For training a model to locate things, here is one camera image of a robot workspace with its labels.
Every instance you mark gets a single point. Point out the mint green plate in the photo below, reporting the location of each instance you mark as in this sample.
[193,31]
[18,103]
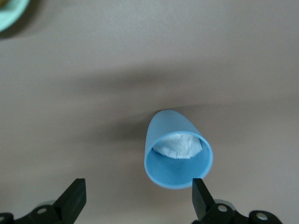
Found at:
[11,14]

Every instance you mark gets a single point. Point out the blue plastic cup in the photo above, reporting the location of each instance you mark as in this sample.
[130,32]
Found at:
[172,126]

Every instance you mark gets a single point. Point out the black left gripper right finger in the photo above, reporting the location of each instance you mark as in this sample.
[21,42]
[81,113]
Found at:
[203,205]

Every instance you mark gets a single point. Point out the crumpled white tissue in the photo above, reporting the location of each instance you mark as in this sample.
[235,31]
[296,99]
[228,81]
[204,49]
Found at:
[178,147]

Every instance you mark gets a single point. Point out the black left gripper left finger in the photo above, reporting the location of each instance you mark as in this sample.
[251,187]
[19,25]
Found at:
[67,205]

